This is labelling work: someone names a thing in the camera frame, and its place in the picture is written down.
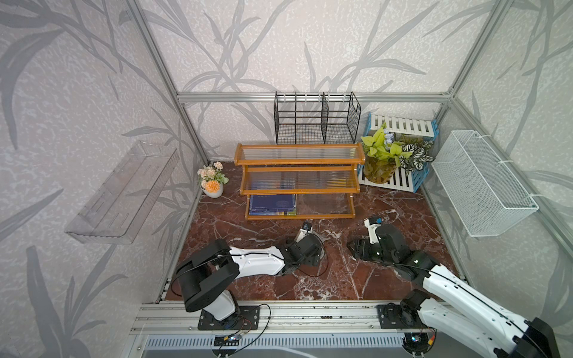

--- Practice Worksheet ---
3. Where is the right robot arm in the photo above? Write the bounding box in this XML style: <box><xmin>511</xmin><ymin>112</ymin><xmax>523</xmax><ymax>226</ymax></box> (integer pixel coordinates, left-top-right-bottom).
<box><xmin>347</xmin><ymin>217</ymin><xmax>560</xmax><ymax>357</ymax></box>

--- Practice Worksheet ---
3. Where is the white slatted crate blue frame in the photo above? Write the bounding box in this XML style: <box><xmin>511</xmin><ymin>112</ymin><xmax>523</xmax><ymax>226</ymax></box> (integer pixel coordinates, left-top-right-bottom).
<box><xmin>358</xmin><ymin>113</ymin><xmax>439</xmax><ymax>192</ymax></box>

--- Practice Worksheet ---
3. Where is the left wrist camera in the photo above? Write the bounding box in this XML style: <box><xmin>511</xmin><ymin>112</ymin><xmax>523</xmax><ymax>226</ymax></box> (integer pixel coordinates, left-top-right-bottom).
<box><xmin>295</xmin><ymin>221</ymin><xmax>313</xmax><ymax>243</ymax></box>

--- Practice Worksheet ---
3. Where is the green potted plant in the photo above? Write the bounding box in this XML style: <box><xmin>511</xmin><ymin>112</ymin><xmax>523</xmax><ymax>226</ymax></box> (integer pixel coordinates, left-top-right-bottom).
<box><xmin>361</xmin><ymin>127</ymin><xmax>402</xmax><ymax>183</ymax></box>

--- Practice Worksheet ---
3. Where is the clear acrylic wall shelf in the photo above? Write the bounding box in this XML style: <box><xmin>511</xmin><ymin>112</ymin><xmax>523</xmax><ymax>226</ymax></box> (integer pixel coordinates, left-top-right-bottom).
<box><xmin>65</xmin><ymin>140</ymin><xmax>180</xmax><ymax>245</ymax></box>

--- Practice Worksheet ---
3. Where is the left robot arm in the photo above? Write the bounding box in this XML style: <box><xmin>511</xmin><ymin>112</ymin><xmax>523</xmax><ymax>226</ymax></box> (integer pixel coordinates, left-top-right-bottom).
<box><xmin>172</xmin><ymin>229</ymin><xmax>325</xmax><ymax>325</ymax></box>

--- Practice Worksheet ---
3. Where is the white mesh wall basket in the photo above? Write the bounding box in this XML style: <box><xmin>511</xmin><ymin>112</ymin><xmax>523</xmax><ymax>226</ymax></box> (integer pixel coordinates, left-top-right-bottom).
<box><xmin>432</xmin><ymin>130</ymin><xmax>539</xmax><ymax>237</ymax></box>

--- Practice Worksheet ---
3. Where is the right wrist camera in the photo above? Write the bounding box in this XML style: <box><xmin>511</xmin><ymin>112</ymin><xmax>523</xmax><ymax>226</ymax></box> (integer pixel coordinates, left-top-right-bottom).
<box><xmin>364</xmin><ymin>216</ymin><xmax>383</xmax><ymax>244</ymax></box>

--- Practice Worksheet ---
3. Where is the flower pot with orange flowers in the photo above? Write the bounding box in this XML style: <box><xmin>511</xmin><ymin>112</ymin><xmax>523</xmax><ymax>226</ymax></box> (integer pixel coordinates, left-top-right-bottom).
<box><xmin>197</xmin><ymin>161</ymin><xmax>229</xmax><ymax>198</ymax></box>

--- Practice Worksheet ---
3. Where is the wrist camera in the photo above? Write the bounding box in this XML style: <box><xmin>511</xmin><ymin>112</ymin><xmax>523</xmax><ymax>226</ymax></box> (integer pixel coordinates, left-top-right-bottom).
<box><xmin>295</xmin><ymin>221</ymin><xmax>313</xmax><ymax>243</ymax></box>
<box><xmin>364</xmin><ymin>216</ymin><xmax>383</xmax><ymax>244</ymax></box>

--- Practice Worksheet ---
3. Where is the grey fluffy cloth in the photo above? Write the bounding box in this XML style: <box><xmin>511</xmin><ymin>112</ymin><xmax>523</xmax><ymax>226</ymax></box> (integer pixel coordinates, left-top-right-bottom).
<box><xmin>308</xmin><ymin>233</ymin><xmax>325</xmax><ymax>267</ymax></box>

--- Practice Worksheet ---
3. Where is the black wire rack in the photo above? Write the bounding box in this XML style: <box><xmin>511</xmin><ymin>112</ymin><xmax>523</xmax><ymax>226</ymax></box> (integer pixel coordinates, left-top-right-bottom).
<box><xmin>273</xmin><ymin>92</ymin><xmax>362</xmax><ymax>145</ymax></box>

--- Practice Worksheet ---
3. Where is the variegated dark leaf plant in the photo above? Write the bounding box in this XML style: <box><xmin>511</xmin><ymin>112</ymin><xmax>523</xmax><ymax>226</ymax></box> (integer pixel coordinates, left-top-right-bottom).
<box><xmin>399</xmin><ymin>137</ymin><xmax>434</xmax><ymax>173</ymax></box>

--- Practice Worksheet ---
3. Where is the orange wooden bookshelf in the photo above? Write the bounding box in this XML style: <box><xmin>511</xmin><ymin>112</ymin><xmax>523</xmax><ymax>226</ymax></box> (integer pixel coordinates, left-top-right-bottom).
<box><xmin>234</xmin><ymin>144</ymin><xmax>366</xmax><ymax>220</ymax></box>

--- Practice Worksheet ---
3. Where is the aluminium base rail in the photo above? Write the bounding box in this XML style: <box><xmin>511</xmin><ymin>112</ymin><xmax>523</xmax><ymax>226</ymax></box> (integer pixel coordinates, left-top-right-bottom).
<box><xmin>129</xmin><ymin>300</ymin><xmax>509</xmax><ymax>336</ymax></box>

